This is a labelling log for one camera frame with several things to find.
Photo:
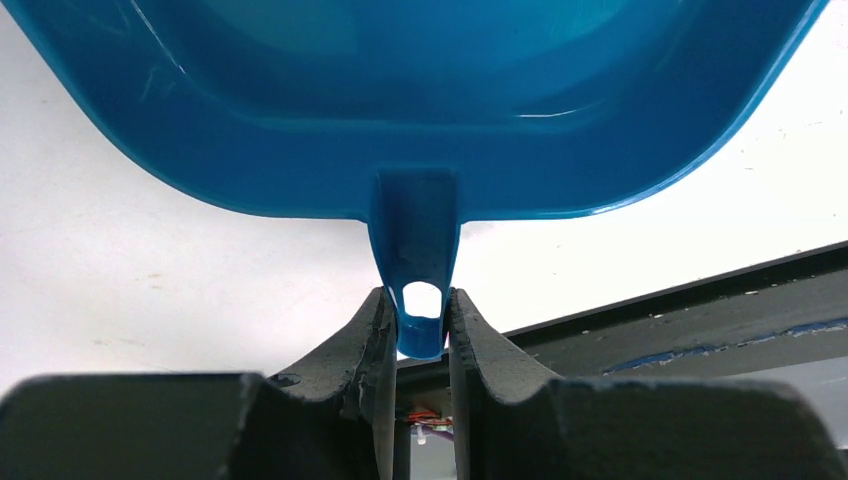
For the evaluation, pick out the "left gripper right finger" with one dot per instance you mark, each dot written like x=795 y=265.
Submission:
x=497 y=392

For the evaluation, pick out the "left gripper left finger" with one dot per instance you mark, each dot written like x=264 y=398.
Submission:
x=339 y=417

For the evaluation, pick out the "blue plastic dustpan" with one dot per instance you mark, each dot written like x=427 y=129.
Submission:
x=415 y=117

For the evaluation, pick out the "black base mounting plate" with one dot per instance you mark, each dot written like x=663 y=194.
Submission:
x=774 y=315

